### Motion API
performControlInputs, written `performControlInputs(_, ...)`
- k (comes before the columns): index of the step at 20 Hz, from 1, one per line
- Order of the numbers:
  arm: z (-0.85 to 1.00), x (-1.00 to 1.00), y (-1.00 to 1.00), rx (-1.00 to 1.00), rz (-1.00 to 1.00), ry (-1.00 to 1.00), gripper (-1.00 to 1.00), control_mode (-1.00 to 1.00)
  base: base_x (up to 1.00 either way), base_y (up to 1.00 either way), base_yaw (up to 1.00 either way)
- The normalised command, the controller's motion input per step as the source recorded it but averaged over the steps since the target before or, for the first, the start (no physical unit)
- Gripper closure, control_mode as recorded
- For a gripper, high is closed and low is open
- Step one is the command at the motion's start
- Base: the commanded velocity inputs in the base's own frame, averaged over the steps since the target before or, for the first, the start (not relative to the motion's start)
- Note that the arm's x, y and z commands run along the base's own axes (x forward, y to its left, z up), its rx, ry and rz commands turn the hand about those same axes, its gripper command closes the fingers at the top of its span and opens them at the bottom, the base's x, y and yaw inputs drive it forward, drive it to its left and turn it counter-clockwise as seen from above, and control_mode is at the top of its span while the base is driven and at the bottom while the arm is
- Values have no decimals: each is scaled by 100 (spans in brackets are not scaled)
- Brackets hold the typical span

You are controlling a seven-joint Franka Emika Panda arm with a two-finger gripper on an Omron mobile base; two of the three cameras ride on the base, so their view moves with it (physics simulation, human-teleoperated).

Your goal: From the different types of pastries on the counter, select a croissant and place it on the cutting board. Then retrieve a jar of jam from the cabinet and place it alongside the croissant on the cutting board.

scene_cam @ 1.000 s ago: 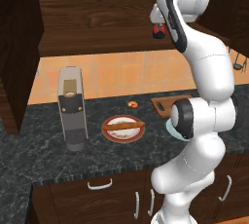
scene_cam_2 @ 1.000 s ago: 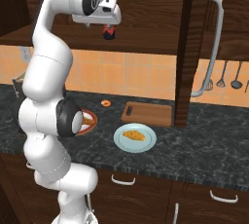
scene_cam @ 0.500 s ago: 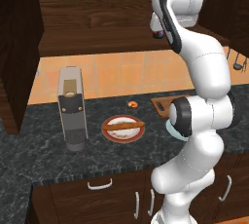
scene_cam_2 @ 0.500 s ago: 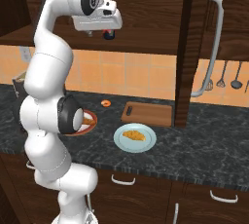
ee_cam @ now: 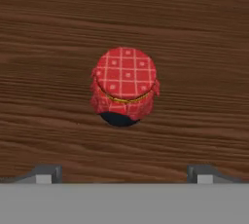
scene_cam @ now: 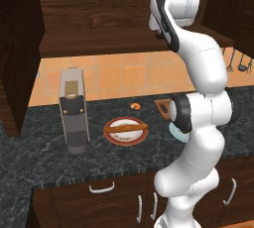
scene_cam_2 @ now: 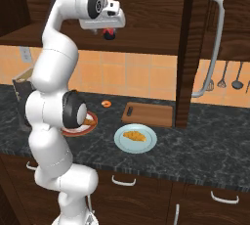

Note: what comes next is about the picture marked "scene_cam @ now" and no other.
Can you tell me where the brown wooden cutting board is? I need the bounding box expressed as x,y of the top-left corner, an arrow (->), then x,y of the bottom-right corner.
153,97 -> 175,122

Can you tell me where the dark wood cabinet door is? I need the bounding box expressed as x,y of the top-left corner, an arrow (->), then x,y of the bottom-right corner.
147,171 -> 171,228
216,155 -> 254,227
51,192 -> 149,228

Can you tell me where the dark wood tall cabinet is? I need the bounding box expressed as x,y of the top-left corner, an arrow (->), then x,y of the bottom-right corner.
0,0 -> 47,138

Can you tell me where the brown baguette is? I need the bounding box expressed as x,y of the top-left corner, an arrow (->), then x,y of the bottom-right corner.
104,123 -> 149,135

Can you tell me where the red rimmed white plate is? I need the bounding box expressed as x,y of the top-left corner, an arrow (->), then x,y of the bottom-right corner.
102,116 -> 149,148

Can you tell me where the grey coffee machine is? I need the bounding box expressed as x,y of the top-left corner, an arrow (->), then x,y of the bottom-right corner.
58,67 -> 91,156

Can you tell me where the teal plate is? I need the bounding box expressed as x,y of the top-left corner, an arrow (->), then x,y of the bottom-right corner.
168,121 -> 191,144

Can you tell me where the dark wood drawer front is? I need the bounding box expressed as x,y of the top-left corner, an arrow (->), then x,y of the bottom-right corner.
49,172 -> 149,200

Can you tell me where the dark hanging slotted utensil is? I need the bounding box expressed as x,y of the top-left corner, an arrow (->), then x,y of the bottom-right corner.
225,47 -> 236,73

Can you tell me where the dark hanging ladle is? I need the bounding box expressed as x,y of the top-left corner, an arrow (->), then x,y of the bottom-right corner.
237,53 -> 249,73

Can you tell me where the white drawer handle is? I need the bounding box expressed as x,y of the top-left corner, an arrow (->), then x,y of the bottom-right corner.
87,180 -> 116,194

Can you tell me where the white cabinet door handle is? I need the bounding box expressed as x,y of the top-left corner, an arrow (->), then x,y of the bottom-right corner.
150,191 -> 159,221
222,177 -> 238,206
136,194 -> 144,224

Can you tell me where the dark wood corner wall cabinet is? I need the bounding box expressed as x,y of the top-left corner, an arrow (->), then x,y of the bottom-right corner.
201,0 -> 254,60

